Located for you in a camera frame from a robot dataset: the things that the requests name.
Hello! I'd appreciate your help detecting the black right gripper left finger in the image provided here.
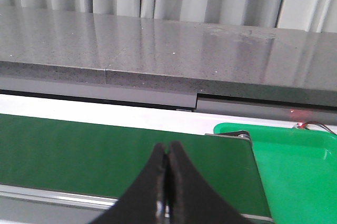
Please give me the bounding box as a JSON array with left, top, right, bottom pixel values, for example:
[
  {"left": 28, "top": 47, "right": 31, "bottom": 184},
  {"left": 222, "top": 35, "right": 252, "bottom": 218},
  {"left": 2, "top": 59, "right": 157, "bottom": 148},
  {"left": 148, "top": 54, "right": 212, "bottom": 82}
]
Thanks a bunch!
[{"left": 91, "top": 143, "right": 167, "bottom": 223}]

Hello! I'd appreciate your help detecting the green plastic tray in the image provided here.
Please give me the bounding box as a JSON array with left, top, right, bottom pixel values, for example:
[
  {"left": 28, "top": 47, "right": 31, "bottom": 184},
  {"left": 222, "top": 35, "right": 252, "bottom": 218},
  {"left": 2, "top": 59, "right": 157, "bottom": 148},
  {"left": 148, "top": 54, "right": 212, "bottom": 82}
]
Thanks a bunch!
[{"left": 213, "top": 123, "right": 336, "bottom": 223}]

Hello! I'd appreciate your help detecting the aluminium conveyor front rail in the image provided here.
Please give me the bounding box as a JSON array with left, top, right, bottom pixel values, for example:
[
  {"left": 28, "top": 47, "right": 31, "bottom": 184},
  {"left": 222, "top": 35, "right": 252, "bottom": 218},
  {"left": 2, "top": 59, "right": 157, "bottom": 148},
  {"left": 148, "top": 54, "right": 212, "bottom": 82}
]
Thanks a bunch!
[{"left": 1, "top": 178, "right": 274, "bottom": 223}]

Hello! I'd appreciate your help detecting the red black sensor cable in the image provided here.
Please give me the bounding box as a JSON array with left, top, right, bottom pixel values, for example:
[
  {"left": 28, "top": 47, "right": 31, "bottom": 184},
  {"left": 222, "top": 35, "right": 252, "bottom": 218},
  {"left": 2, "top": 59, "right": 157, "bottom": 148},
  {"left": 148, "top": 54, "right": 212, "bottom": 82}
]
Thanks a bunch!
[{"left": 296, "top": 120, "right": 337, "bottom": 135}]

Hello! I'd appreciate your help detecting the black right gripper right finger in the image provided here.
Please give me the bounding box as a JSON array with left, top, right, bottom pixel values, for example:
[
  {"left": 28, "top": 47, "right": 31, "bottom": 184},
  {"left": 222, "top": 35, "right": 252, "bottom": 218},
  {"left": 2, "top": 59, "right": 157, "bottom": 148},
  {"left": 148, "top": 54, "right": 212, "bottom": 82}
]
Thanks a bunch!
[{"left": 165, "top": 141, "right": 251, "bottom": 223}]

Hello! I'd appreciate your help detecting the grey stone countertop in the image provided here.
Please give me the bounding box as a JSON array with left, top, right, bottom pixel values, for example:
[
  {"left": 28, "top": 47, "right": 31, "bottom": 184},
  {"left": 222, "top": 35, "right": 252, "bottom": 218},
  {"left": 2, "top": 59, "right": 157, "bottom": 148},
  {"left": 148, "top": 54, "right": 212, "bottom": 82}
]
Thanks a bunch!
[{"left": 1, "top": 6, "right": 336, "bottom": 107}]

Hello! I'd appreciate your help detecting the conveyor end roller bracket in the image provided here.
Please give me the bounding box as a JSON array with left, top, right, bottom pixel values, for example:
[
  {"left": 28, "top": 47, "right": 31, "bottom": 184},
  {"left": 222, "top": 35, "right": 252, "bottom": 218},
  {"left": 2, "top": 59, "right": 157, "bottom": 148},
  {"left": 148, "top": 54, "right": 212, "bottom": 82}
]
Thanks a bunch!
[{"left": 205, "top": 130, "right": 252, "bottom": 144}]

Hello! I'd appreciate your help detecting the grey panel under countertop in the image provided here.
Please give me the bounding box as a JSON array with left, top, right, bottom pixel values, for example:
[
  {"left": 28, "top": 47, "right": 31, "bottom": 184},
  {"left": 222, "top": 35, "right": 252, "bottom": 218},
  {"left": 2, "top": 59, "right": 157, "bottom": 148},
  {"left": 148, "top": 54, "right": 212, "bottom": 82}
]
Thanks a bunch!
[{"left": 1, "top": 77, "right": 336, "bottom": 125}]

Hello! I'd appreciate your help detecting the green conveyor belt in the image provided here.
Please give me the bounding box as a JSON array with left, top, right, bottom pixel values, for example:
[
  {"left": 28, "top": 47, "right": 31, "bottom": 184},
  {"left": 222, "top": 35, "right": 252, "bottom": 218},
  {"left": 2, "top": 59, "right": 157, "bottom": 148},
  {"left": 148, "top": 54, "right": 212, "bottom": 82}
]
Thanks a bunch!
[{"left": 1, "top": 114, "right": 271, "bottom": 217}]

